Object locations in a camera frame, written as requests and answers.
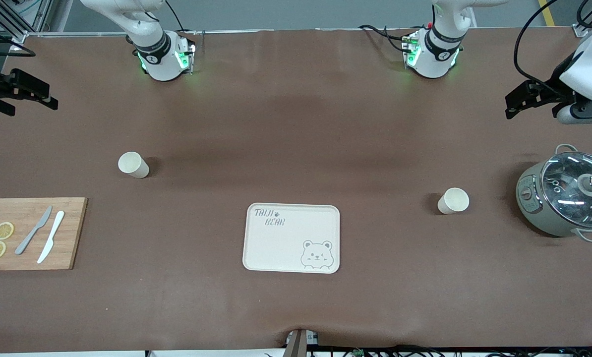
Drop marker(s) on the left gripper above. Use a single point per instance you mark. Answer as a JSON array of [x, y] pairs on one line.
[[555, 80]]

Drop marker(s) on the white plastic cup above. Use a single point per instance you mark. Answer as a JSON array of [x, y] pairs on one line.
[[132, 164], [453, 202]]

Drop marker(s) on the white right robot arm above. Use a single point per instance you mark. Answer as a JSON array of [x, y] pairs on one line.
[[159, 59]]

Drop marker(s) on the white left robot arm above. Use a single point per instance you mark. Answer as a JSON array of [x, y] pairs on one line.
[[432, 54]]

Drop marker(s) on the grey pot with glass lid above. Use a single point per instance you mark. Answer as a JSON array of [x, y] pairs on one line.
[[529, 208]]

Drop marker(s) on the glass pot lid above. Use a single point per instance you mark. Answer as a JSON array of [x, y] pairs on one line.
[[573, 208]]

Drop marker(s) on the grey plastic knife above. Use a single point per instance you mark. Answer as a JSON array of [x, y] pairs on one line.
[[30, 233]]

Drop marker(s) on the white plastic knife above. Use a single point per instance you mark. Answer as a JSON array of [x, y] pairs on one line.
[[50, 238]]

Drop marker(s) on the wooden cutting board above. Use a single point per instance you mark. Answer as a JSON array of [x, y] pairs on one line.
[[28, 258]]

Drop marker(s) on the white tray with bear print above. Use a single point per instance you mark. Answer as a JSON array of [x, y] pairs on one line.
[[296, 243]]

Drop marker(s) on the metal table edge bracket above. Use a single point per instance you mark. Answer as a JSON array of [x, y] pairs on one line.
[[298, 344]]

